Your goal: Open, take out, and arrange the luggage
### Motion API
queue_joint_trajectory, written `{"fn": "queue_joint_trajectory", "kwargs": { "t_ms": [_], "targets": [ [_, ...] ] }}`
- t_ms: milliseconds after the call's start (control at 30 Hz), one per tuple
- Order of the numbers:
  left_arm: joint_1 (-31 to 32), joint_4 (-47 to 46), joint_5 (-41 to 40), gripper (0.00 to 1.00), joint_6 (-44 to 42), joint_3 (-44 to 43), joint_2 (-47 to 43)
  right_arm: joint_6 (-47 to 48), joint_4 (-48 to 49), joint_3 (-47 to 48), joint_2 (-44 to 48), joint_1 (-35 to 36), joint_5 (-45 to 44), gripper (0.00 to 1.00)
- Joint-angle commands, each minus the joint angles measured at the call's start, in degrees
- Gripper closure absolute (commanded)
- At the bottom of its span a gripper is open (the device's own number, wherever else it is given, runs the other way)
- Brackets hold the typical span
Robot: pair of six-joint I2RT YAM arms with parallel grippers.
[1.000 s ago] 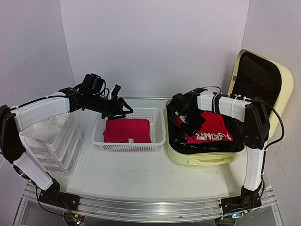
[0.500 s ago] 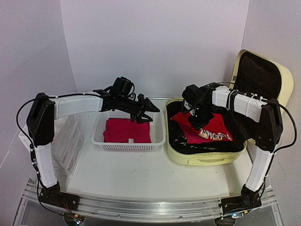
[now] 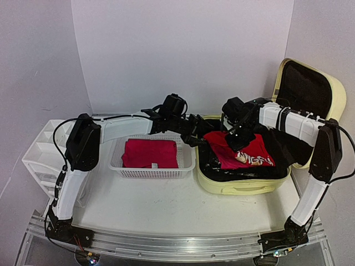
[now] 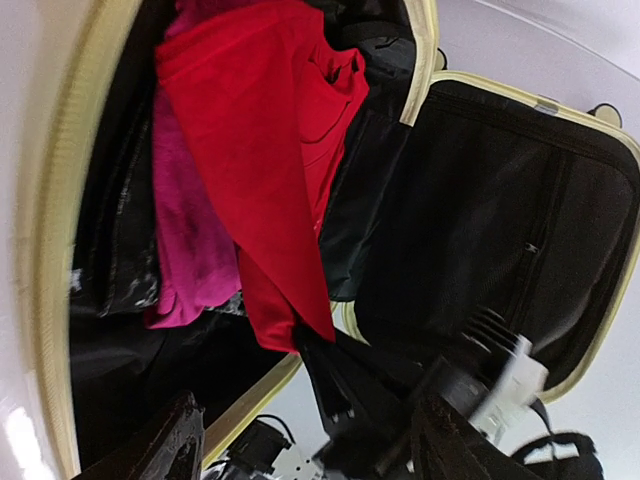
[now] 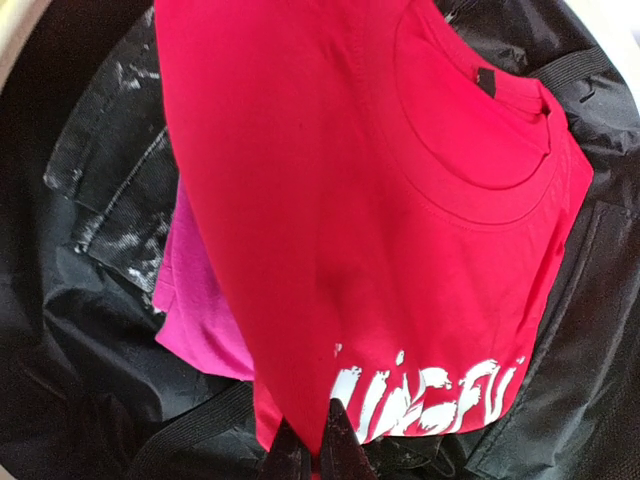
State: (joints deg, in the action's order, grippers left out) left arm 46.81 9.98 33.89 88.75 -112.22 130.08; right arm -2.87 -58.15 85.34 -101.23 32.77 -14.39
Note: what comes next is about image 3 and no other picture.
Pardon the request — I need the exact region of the pale yellow hard-shell suitcase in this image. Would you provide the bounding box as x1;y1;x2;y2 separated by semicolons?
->
196;59;346;195

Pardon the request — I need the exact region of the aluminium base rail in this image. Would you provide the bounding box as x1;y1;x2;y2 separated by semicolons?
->
26;210;327;260

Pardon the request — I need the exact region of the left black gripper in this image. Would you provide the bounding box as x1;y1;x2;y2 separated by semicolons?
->
169;115;214;148

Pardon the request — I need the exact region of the white plastic drawer organizer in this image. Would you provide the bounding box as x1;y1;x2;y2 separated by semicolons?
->
22;120;74;199

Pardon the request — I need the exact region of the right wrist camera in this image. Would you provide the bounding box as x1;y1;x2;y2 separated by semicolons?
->
222;97;248;124

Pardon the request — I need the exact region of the white perforated plastic basket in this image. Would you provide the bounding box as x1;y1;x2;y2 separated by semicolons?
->
108;134;196;179

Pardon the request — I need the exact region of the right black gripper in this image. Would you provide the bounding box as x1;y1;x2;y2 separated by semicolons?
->
225;120;256;153

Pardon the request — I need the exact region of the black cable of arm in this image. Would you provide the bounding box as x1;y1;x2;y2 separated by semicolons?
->
52;117;81;167
316;119;355;183

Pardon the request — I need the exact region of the red Kungfu print t-shirt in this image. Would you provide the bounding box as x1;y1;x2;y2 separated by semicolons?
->
204;131;276;170

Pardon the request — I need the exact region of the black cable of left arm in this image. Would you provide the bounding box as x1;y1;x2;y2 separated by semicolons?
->
52;117;81;167

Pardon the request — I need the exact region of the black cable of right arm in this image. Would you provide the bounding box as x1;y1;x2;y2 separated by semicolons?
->
316;119;355;183

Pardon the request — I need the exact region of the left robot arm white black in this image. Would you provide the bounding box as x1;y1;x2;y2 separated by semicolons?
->
48;113;213;242

